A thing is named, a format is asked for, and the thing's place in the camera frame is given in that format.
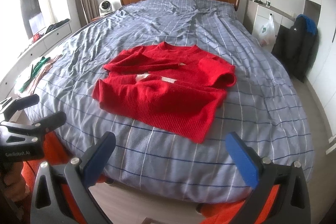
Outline red knit sweater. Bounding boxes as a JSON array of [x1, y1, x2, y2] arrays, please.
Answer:
[[92, 42, 236, 143]]

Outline dark clothes on cabinet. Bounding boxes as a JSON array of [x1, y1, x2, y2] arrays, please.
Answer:
[[45, 18, 70, 34]]

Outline person's left hand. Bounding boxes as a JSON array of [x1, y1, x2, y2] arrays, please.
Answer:
[[1, 162, 30, 202]]

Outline green garment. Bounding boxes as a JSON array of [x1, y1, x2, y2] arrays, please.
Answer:
[[19, 56, 51, 93]]

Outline orange trousers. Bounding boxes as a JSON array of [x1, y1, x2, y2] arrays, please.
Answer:
[[22, 132, 279, 223]]

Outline white window cabinet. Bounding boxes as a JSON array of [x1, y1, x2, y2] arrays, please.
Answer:
[[1, 20, 72, 100]]

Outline small red item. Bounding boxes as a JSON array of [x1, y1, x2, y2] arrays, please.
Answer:
[[33, 33, 43, 43]]

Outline grey checked bed cover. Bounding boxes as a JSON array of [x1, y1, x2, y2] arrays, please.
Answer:
[[26, 0, 314, 203]]

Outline white round fan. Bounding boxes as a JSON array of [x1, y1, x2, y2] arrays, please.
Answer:
[[99, 0, 113, 16]]

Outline black and blue jacket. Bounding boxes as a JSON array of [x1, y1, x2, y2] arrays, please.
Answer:
[[272, 14, 318, 83]]

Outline white plastic bag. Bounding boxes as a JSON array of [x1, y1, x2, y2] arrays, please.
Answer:
[[259, 13, 276, 47]]

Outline white bedside cabinet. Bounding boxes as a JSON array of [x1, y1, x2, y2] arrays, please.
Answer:
[[243, 0, 295, 52]]

